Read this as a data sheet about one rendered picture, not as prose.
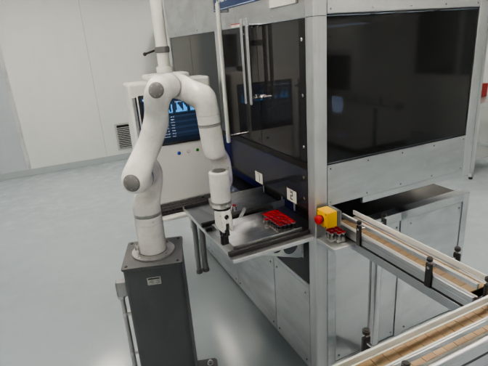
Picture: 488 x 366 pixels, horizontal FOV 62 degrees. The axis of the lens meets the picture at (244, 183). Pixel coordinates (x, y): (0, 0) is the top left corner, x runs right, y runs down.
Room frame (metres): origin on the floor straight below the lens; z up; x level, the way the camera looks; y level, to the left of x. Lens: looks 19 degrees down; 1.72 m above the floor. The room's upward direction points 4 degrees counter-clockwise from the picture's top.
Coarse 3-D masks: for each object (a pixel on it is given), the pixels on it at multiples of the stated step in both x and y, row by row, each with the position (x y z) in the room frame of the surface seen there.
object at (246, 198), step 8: (232, 192) 2.20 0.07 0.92; (240, 192) 2.22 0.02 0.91; (248, 192) 2.24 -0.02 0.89; (256, 192) 2.26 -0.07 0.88; (208, 200) 2.13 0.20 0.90; (232, 200) 2.16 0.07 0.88; (240, 200) 2.15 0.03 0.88; (248, 200) 2.14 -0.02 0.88; (256, 200) 2.13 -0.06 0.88; (264, 200) 2.12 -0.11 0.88; (272, 200) 2.11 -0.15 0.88; (280, 200) 2.03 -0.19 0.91; (240, 208) 2.03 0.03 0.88; (248, 208) 1.95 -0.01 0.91; (256, 208) 1.97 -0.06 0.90
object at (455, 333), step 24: (456, 312) 0.95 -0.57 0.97; (480, 312) 0.99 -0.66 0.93; (408, 336) 0.88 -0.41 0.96; (432, 336) 0.91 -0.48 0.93; (456, 336) 0.86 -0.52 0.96; (480, 336) 0.89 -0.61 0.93; (360, 360) 0.82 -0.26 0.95; (384, 360) 0.83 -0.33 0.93; (408, 360) 0.80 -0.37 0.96; (432, 360) 0.82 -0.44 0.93; (456, 360) 0.83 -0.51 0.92; (480, 360) 0.87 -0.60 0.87
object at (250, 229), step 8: (248, 216) 1.86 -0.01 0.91; (256, 216) 1.88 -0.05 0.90; (240, 224) 1.83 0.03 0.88; (248, 224) 1.82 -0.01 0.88; (256, 224) 1.82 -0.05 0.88; (264, 224) 1.81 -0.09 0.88; (216, 232) 1.73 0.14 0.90; (232, 232) 1.75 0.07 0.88; (240, 232) 1.74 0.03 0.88; (248, 232) 1.73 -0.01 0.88; (256, 232) 1.73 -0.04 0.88; (264, 232) 1.72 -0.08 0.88; (272, 232) 1.72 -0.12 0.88; (280, 232) 1.64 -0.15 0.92; (288, 232) 1.66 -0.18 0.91; (232, 240) 1.66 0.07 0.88; (240, 240) 1.66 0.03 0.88; (248, 240) 1.65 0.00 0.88; (256, 240) 1.59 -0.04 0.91; (264, 240) 1.61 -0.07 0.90; (232, 248) 1.56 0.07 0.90
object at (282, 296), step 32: (448, 192) 2.05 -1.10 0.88; (416, 224) 1.89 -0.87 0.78; (448, 224) 1.99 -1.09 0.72; (224, 256) 2.73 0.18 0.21; (352, 256) 1.73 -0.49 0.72; (256, 288) 2.24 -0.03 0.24; (288, 288) 1.87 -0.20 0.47; (352, 288) 1.73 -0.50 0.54; (384, 288) 1.81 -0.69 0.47; (288, 320) 1.89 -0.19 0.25; (352, 320) 1.73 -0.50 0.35; (384, 320) 1.82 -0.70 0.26; (416, 320) 1.92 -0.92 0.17; (352, 352) 1.73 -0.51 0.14
